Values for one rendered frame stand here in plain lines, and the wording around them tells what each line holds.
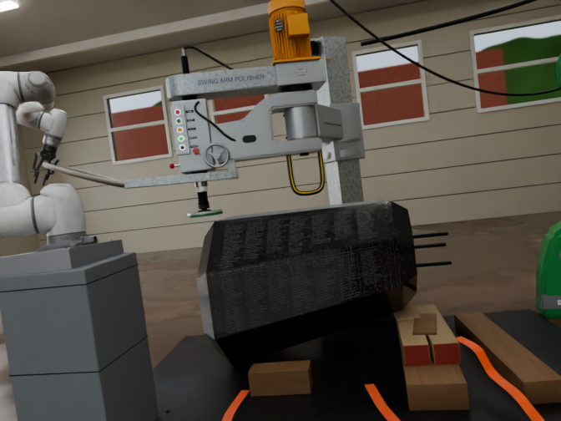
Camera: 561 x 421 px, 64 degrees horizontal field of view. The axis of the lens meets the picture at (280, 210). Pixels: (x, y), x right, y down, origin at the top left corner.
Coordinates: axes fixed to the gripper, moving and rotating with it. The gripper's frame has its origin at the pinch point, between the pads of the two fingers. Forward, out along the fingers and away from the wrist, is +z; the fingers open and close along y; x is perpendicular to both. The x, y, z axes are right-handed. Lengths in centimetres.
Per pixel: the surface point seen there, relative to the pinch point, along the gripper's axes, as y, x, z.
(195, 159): 77, -26, -36
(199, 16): 107, 489, -291
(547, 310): 297, -101, -10
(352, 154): 188, -5, -76
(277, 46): 105, -30, -116
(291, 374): 137, -103, 52
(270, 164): 319, 536, -98
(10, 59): -171, 680, -143
